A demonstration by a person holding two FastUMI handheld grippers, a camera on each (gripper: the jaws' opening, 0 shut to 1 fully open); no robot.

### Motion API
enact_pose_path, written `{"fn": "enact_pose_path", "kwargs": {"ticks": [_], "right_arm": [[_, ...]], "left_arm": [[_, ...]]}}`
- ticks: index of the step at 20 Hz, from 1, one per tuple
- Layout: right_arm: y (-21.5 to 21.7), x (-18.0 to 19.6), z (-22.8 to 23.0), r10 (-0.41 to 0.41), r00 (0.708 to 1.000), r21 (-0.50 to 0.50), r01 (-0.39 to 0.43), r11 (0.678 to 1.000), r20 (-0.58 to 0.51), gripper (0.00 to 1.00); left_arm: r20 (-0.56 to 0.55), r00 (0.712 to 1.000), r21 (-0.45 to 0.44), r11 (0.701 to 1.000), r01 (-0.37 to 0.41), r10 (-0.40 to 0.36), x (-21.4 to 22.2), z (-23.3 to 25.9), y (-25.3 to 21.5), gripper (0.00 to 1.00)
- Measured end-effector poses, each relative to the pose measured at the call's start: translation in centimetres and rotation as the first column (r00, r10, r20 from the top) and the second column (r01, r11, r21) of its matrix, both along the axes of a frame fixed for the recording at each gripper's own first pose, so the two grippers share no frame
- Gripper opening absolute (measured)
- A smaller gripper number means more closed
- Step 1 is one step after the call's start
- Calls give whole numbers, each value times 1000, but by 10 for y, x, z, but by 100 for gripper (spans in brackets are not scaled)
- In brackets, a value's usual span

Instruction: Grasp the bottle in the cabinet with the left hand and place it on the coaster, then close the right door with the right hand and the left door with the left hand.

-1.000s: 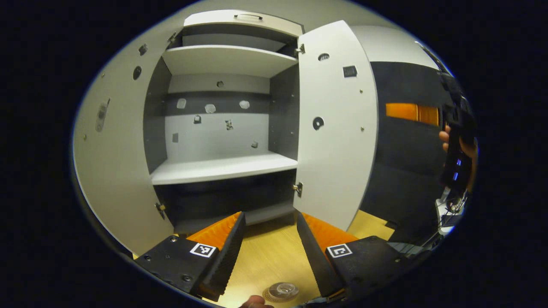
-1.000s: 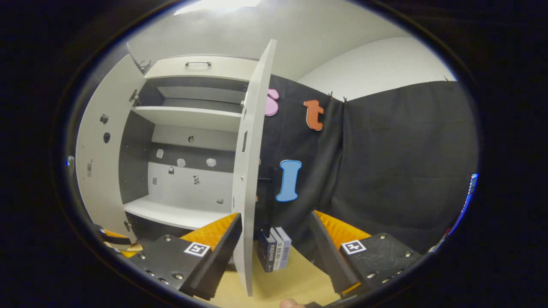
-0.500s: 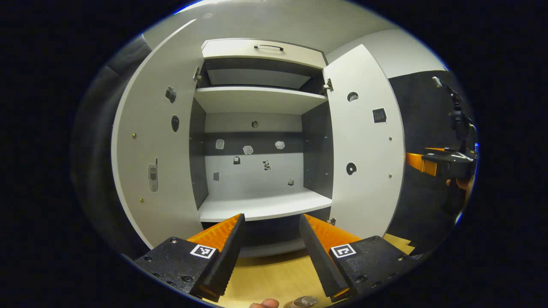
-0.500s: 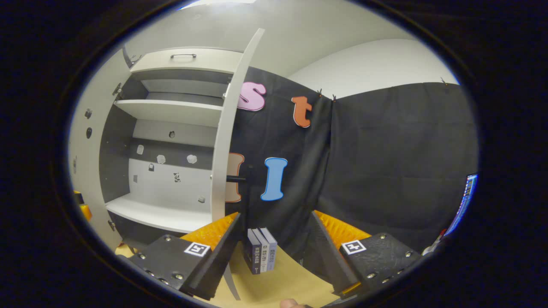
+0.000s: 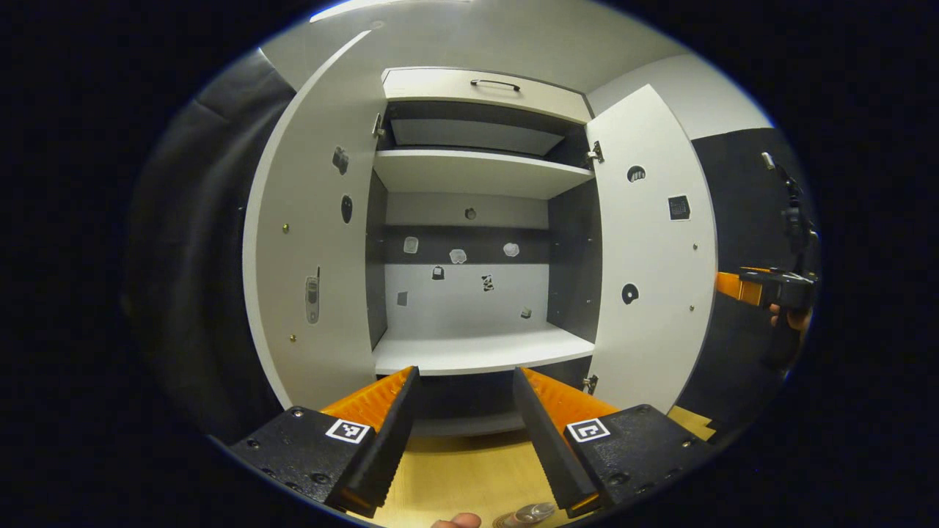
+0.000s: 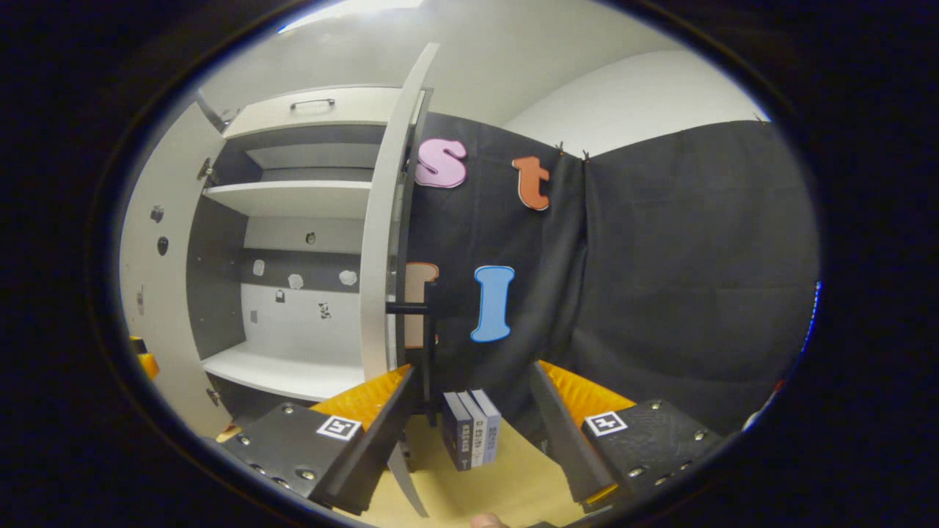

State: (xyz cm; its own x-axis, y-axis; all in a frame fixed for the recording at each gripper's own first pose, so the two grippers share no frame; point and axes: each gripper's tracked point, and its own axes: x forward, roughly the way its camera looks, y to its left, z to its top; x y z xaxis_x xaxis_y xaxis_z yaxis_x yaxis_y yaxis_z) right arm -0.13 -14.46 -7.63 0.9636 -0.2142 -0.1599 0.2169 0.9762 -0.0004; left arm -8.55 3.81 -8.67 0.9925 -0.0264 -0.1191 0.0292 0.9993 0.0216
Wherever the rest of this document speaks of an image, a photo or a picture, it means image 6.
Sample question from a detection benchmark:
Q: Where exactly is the white cabinet door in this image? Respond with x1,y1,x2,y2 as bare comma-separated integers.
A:
358,43,441,518
117,101,235,439

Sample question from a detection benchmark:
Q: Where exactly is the white cabinet drawer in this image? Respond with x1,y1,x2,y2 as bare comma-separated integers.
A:
222,86,404,140

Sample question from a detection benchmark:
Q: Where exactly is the white cabinet shelf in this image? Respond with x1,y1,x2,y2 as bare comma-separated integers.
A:
203,180,373,219

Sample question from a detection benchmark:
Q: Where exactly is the grey-blue book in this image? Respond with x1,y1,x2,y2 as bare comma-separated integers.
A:
469,389,503,464

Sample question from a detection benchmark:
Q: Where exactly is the black door handle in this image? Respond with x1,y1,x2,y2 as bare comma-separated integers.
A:
385,281,439,428

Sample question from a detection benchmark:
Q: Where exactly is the white book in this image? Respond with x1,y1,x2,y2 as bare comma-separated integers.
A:
458,391,488,468

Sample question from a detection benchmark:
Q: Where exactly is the white and grey cabinet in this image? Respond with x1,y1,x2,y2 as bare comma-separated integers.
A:
187,84,430,426

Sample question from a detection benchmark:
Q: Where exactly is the dark navy book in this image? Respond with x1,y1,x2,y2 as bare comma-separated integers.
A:
442,392,475,472

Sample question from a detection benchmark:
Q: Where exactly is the ceiling light panel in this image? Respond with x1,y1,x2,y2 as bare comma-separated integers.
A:
277,0,425,35

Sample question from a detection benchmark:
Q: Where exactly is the black backdrop cloth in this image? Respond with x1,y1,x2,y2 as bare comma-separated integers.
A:
400,110,821,441

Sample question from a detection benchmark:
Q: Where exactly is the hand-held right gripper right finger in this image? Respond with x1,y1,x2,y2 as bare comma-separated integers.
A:
530,359,727,514

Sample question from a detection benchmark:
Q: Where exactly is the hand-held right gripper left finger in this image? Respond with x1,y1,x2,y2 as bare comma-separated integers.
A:
219,364,415,516

